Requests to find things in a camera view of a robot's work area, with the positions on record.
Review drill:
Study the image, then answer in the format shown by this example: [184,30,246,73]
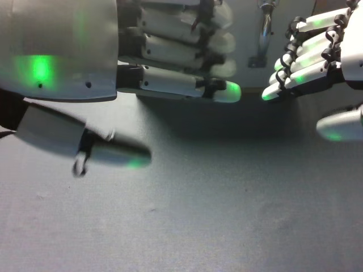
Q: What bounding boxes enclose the wooden cabinet body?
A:
[240,0,323,94]

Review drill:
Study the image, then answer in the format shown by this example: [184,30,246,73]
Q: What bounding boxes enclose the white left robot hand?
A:
[0,0,242,178]

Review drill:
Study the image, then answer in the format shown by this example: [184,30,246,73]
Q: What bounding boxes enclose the grey table cloth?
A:
[0,0,363,272]

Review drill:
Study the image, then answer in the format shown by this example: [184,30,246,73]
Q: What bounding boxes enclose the silver metal door handle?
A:
[248,0,280,68]

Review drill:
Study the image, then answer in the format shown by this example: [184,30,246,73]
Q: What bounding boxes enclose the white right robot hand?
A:
[261,0,363,142]

